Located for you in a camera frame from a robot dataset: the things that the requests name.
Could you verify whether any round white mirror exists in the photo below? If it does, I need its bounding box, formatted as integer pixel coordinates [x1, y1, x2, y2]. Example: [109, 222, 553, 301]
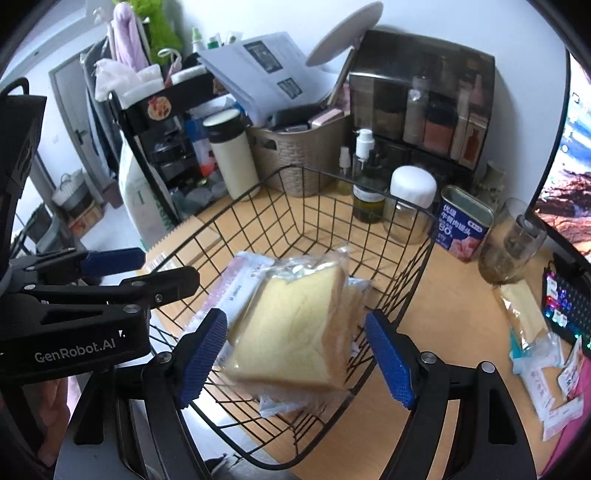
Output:
[305, 1, 385, 107]

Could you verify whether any dark cosmetics organizer cabinet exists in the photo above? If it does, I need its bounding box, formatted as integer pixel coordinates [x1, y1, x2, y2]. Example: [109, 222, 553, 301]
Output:
[347, 30, 497, 169]

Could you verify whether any small spray bottle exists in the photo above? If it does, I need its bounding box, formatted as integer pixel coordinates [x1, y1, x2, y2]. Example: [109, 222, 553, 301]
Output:
[337, 147, 355, 197]

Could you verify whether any white cloth bag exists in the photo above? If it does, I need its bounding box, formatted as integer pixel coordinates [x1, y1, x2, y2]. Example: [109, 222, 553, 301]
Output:
[95, 60, 164, 103]

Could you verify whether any green plush toy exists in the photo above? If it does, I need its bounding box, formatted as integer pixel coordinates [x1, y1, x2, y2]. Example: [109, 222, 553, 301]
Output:
[129, 0, 183, 65]

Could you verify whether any black pouch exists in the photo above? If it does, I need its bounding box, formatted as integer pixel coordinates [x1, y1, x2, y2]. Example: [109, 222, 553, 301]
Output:
[268, 106, 324, 132]

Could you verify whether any long white snack packet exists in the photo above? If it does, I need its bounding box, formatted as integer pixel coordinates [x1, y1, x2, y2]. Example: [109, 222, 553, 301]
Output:
[522, 360, 568, 421]

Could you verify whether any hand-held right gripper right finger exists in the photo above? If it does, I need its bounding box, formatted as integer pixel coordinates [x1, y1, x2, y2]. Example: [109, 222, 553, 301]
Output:
[365, 308, 539, 480]

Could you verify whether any small cracker snack packet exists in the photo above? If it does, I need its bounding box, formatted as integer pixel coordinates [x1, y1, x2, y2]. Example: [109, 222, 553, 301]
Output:
[259, 388, 333, 418]
[558, 340, 585, 398]

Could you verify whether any small glass bottle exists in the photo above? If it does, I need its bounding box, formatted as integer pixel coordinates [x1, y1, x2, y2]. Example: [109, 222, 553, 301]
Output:
[482, 161, 508, 206]

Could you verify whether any glass jar with white lid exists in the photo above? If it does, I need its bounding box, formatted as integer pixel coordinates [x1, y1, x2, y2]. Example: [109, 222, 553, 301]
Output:
[383, 165, 438, 245]

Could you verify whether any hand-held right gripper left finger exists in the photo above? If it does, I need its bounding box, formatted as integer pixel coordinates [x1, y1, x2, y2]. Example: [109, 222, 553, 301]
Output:
[55, 307, 229, 480]

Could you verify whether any curved computer monitor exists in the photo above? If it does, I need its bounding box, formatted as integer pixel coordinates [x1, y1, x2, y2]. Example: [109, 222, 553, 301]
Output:
[531, 46, 591, 261]

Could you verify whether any bread packet with desiccant sachet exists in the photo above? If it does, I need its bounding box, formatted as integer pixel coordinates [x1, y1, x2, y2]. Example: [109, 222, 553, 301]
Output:
[344, 277, 371, 342]

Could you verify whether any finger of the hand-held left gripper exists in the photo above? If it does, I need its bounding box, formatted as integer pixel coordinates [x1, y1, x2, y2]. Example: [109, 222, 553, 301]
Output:
[23, 266, 201, 324]
[9, 248, 145, 287]

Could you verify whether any grey door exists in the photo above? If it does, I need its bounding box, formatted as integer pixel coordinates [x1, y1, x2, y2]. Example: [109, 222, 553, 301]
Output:
[48, 55, 122, 208]

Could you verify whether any black wire basket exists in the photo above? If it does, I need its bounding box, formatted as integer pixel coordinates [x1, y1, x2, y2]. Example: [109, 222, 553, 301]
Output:
[147, 165, 439, 470]

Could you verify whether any metal bucket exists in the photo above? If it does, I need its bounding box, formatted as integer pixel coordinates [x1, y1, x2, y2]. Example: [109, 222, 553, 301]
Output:
[51, 171, 88, 213]

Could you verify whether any backlit mechanical keyboard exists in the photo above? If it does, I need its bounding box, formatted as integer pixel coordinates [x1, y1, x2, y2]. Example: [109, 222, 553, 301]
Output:
[542, 258, 591, 354]

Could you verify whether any white sack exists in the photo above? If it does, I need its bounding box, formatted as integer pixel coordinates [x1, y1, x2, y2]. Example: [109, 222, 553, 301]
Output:
[119, 134, 178, 252]

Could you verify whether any blue luncheon meat can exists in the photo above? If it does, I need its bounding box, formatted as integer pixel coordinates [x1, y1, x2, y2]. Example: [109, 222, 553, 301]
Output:
[434, 185, 495, 263]

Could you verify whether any long packet with red print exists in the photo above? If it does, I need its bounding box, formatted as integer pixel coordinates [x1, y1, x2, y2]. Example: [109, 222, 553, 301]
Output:
[185, 251, 278, 333]

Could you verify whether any pink towel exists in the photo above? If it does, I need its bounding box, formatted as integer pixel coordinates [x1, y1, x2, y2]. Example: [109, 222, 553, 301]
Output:
[113, 2, 151, 75]

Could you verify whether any cardboard box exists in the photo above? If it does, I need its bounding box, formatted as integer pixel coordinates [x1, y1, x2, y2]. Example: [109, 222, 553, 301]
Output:
[139, 215, 222, 273]

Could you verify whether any clear pump bottle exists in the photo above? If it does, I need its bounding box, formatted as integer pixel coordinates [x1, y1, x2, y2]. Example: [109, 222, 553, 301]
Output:
[352, 129, 387, 224]

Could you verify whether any tall drinking glass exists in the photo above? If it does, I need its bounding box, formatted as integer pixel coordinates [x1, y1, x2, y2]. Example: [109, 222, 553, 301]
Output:
[478, 198, 549, 286]

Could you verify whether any white thermos bottle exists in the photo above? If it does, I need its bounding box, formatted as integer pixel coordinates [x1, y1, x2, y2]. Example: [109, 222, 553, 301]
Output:
[203, 110, 260, 201]

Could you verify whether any person's left hand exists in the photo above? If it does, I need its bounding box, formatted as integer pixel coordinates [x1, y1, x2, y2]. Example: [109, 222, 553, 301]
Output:
[28, 376, 71, 467]

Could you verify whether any pink box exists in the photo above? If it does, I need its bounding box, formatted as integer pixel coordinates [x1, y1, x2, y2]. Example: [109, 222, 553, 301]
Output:
[308, 108, 352, 132]

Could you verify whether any black storage cart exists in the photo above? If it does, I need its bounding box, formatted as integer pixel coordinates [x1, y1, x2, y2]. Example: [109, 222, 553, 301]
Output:
[111, 78, 250, 222]

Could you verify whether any pink desk mat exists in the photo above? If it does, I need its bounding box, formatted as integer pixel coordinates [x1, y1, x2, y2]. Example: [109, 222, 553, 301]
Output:
[540, 392, 591, 480]

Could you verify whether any packaged bread slice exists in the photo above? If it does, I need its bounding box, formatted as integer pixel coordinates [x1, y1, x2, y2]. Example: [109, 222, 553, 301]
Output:
[494, 281, 550, 344]
[226, 263, 356, 398]

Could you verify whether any brown woven storage basket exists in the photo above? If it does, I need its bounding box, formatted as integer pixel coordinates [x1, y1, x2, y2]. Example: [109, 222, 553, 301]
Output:
[247, 113, 352, 198]

